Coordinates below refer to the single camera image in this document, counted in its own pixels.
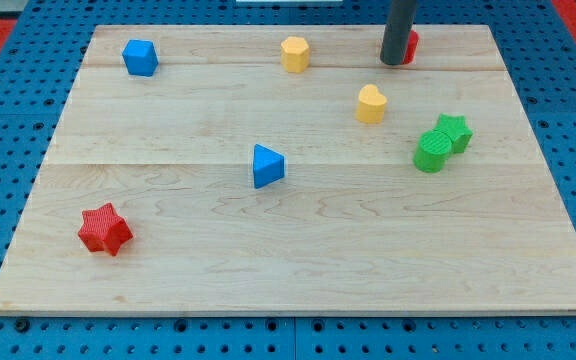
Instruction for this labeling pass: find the yellow hexagon block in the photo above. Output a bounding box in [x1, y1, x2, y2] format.
[281, 36, 310, 73]

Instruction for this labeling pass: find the green star block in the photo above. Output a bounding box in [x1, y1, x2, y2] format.
[435, 113, 473, 154]

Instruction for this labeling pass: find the blue triangle block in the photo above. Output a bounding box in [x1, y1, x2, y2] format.
[252, 144, 285, 189]

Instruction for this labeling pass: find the wooden board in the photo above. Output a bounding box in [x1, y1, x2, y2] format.
[0, 25, 576, 317]

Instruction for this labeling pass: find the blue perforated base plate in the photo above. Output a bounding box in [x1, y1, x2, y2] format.
[0, 1, 576, 359]

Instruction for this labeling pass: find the blue cube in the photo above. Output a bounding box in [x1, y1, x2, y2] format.
[122, 39, 158, 77]

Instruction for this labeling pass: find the yellow heart block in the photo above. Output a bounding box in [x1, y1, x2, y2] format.
[355, 84, 388, 124]

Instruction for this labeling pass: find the red star block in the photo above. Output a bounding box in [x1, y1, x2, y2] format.
[78, 203, 133, 256]

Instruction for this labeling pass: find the red block behind rod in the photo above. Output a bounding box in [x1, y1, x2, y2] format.
[402, 30, 419, 65]

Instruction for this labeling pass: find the grey cylindrical robot rod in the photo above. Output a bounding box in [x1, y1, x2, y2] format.
[380, 0, 418, 66]

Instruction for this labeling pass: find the green cylinder block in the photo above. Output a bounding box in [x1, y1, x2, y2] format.
[413, 130, 452, 173]

